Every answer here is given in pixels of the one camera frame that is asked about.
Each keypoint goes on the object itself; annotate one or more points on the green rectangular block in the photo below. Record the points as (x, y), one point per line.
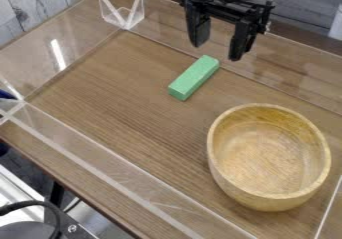
(194, 76)

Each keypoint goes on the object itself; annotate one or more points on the blue object at edge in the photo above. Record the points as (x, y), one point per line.
(6, 95)

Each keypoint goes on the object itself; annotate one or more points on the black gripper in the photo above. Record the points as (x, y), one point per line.
(250, 14)

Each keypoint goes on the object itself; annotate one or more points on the clear acrylic barrier wall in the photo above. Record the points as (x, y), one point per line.
(96, 122)

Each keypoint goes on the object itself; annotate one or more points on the brown wooden bowl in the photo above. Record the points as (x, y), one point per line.
(269, 156)

